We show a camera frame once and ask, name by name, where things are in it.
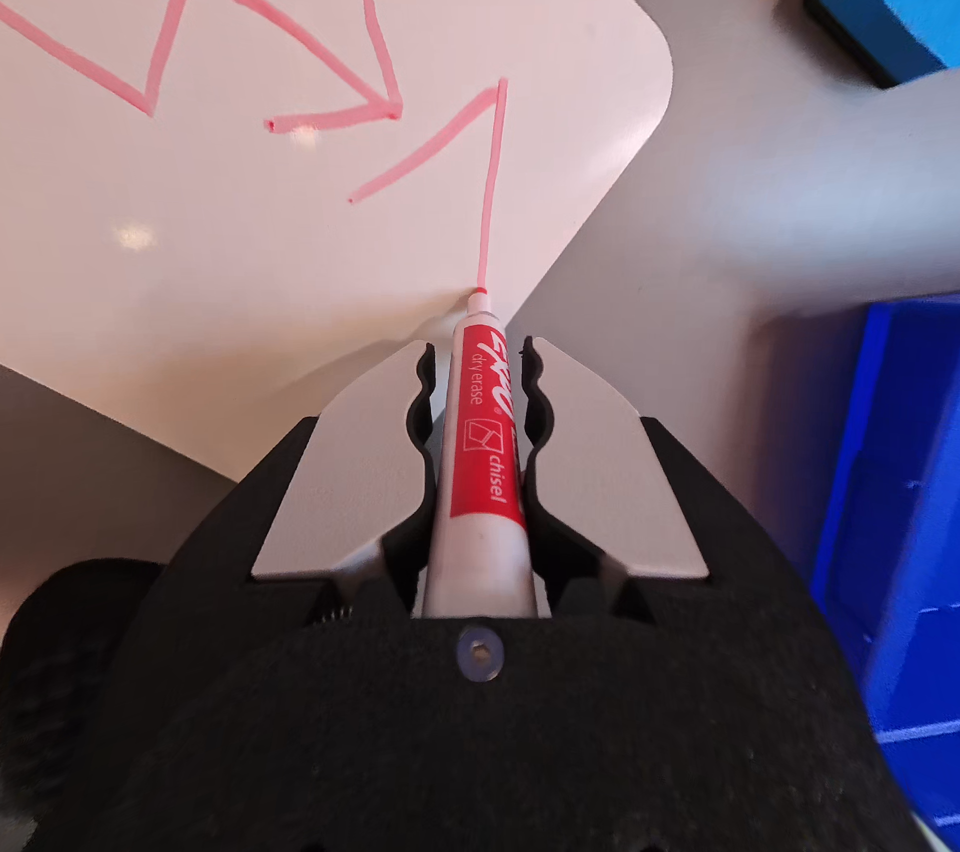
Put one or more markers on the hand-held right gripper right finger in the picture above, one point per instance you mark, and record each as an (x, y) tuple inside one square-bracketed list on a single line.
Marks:
[(607, 484)]

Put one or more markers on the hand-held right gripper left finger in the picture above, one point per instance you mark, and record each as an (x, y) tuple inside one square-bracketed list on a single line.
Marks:
[(352, 484)]

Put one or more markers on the blue plastic bin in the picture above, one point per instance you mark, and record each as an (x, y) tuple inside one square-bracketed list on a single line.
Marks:
[(900, 567)]

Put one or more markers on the white whiteboard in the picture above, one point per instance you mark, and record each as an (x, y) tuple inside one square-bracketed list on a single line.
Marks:
[(225, 267)]

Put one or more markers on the red dry erase marker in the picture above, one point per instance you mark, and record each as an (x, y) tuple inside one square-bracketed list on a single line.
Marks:
[(480, 492)]

